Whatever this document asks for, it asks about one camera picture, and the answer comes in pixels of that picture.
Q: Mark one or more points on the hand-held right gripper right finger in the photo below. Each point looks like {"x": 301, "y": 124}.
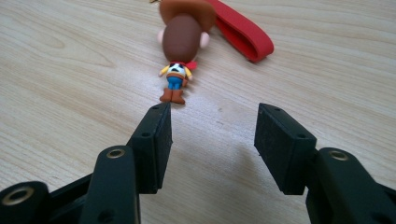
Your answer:
{"x": 281, "y": 146}

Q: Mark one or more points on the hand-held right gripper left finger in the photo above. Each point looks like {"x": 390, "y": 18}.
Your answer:
{"x": 152, "y": 149}

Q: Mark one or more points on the red snack packet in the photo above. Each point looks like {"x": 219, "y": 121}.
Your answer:
{"x": 182, "y": 40}

